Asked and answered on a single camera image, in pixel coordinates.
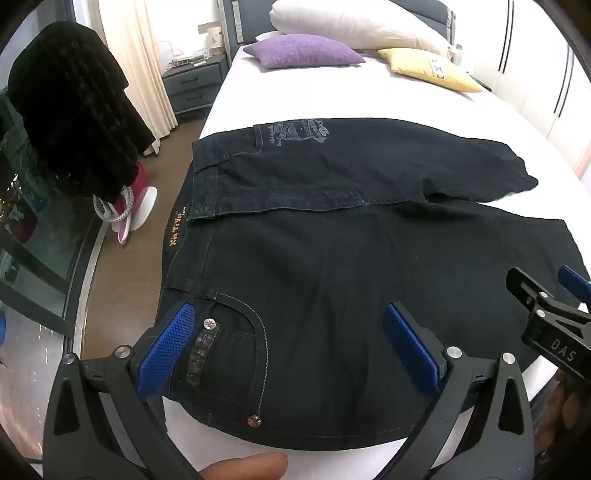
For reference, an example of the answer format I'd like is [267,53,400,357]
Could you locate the person's right hand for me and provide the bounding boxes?
[536,369,591,464]

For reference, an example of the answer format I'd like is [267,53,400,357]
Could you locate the yellow pillow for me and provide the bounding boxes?
[378,47,484,93]

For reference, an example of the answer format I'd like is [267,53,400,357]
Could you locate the dark denim pants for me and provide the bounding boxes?
[157,117,591,446]

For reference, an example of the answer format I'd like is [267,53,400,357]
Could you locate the cream curtain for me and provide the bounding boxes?
[90,0,179,156]

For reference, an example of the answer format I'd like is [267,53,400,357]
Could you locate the person's left hand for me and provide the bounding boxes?
[198,452,290,480]

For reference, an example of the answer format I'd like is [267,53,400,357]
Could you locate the grey nightstand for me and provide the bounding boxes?
[161,55,230,121]

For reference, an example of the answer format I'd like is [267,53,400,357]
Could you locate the black hanging garment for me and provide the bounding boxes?
[8,21,156,202]

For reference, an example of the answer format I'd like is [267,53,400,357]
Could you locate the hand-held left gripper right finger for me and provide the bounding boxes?
[382,302,536,480]

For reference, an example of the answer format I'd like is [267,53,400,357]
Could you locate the white pillow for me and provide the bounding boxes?
[256,0,455,58]

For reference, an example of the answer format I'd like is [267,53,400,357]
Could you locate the white box on nightstand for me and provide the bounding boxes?
[205,25,226,56]

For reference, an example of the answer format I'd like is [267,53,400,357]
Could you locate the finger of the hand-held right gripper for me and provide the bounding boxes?
[505,267,555,319]
[556,264,591,315]

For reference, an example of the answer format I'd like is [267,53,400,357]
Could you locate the grey bed headboard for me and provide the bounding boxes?
[221,0,459,63]

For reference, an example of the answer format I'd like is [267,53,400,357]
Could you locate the purple pillow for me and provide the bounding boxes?
[242,34,366,71]

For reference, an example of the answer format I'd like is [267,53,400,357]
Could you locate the white wardrobe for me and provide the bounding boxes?
[455,0,591,178]

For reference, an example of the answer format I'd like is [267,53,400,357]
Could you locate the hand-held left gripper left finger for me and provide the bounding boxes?
[42,300,204,480]

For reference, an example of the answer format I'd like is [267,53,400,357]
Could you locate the glass door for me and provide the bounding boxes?
[0,90,105,370]

